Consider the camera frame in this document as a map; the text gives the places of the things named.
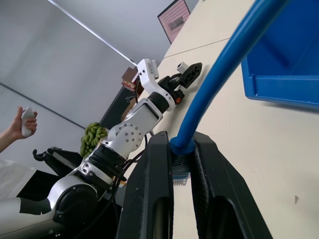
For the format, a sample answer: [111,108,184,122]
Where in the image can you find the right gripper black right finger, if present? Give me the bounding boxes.
[191,131,274,239]

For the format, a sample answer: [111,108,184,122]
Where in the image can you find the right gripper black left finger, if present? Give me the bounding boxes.
[116,130,174,239]

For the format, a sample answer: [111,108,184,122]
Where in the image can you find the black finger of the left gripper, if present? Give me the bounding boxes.
[173,72,184,88]
[182,62,203,89]

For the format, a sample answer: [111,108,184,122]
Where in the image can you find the white coupler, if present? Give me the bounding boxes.
[176,61,188,74]

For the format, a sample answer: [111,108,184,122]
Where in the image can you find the blue network cable with plug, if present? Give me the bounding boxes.
[169,0,292,188]

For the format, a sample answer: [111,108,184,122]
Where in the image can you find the white remote control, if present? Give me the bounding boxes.
[20,107,36,137]

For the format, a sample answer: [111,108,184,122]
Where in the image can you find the blue plastic bin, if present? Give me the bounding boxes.
[240,0,319,111]

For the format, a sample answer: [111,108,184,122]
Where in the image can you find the person's bare hand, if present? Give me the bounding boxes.
[9,105,38,140]

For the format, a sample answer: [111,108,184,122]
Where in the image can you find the brown box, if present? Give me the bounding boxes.
[121,66,141,95]

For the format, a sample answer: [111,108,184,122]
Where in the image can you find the pink framed pegboard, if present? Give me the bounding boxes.
[157,0,191,45]

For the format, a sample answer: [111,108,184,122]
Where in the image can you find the bunch of green bananas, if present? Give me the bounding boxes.
[79,121,109,157]

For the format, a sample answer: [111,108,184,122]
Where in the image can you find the silver robot torso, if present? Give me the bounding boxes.
[0,193,65,239]

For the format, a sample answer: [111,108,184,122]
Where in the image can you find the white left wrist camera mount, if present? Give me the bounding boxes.
[136,58,171,100]

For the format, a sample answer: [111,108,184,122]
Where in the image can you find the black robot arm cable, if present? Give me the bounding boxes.
[99,129,153,239]

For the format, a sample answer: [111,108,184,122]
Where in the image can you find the black chair frame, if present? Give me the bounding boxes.
[32,146,84,176]

